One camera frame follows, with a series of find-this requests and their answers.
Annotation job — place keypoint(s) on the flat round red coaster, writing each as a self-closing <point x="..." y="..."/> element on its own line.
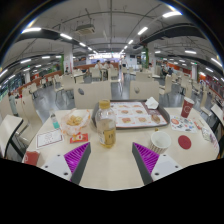
<point x="184" y="142"/>

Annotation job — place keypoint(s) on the red ketchup packet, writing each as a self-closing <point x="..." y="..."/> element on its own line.
<point x="79" y="137"/>

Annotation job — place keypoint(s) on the colourful printed flyer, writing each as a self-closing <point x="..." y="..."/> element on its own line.
<point x="183" y="125"/>

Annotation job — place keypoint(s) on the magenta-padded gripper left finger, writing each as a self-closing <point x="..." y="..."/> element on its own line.
<point x="60" y="165"/>

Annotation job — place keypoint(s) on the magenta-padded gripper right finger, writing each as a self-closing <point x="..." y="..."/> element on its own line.
<point x="163" y="165"/>

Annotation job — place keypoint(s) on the group of ceiling lights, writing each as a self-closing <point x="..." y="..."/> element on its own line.
<point x="171" y="14"/>

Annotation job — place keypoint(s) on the ceiling air conditioner unit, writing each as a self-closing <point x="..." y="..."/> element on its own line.
<point x="85" y="29"/>

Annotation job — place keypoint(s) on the white cup with dotted pattern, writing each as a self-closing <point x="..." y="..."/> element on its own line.
<point x="160" y="141"/>

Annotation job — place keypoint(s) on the person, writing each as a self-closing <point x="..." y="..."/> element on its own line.
<point x="98" y="64"/>
<point x="164" y="70"/>
<point x="108" y="64"/>

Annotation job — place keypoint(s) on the beige neighbouring table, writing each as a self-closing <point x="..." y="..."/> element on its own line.
<point x="8" y="128"/>
<point x="218" y="113"/>

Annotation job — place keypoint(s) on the red paper cup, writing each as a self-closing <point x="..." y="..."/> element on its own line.
<point x="187" y="108"/>

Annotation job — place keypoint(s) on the clear bottle with yellow cap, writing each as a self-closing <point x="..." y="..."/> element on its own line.
<point x="106" y="130"/>

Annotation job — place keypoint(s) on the small teal sanitiser bottle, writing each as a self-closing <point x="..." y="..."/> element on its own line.
<point x="54" y="121"/>

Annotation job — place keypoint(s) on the white paper napkin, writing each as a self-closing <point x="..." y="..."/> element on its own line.
<point x="152" y="103"/>

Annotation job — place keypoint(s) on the small red sauce packet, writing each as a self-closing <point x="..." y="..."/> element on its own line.
<point x="197" y="124"/>

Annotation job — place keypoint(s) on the printed paper tray liner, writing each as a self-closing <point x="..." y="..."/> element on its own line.
<point x="133" y="115"/>

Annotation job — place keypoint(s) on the group of beige chairs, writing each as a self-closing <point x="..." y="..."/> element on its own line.
<point x="33" y="100"/>

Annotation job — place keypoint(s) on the white printed card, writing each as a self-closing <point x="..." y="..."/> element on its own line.
<point x="49" y="138"/>

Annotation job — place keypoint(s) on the clear plastic packet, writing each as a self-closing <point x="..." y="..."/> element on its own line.
<point x="206" y="134"/>

